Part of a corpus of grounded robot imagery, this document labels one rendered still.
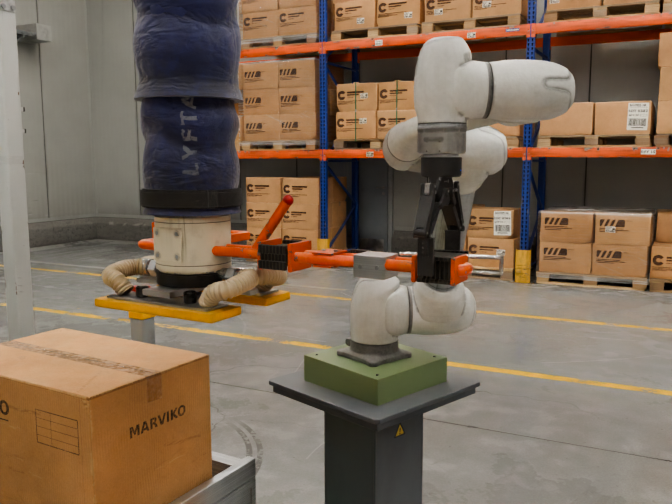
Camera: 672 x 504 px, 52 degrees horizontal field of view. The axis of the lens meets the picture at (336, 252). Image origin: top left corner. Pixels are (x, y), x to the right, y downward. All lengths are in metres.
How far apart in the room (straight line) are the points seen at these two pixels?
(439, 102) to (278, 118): 8.57
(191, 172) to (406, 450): 1.25
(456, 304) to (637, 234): 6.34
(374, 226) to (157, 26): 9.18
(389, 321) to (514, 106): 1.06
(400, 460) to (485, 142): 1.07
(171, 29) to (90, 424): 0.87
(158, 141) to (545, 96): 0.79
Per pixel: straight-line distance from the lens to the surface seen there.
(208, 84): 1.51
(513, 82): 1.29
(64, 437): 1.76
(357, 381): 2.13
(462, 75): 1.27
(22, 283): 4.95
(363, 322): 2.19
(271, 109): 9.86
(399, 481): 2.36
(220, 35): 1.54
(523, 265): 8.54
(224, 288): 1.43
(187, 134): 1.50
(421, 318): 2.19
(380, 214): 10.52
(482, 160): 1.83
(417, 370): 2.20
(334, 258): 1.37
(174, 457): 1.90
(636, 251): 8.43
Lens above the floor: 1.47
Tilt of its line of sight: 8 degrees down
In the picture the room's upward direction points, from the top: straight up
